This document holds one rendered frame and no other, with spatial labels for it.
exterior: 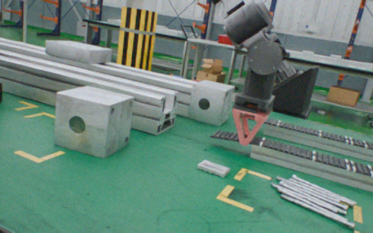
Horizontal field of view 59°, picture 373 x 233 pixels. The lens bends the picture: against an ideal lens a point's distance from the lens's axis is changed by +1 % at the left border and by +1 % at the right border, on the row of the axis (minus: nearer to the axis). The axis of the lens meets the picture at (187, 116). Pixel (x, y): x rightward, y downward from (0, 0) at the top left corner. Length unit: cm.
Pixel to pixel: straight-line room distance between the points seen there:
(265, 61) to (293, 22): 786
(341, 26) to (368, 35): 57
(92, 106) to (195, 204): 23
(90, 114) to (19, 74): 38
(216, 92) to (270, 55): 30
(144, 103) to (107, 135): 17
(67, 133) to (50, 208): 19
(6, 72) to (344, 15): 783
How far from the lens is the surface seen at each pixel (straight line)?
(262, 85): 64
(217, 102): 84
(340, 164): 68
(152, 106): 69
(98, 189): 48
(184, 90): 86
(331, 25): 833
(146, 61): 420
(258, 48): 57
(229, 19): 65
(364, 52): 831
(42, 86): 86
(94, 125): 56
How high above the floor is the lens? 102
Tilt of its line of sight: 16 degrees down
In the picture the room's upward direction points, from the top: 9 degrees clockwise
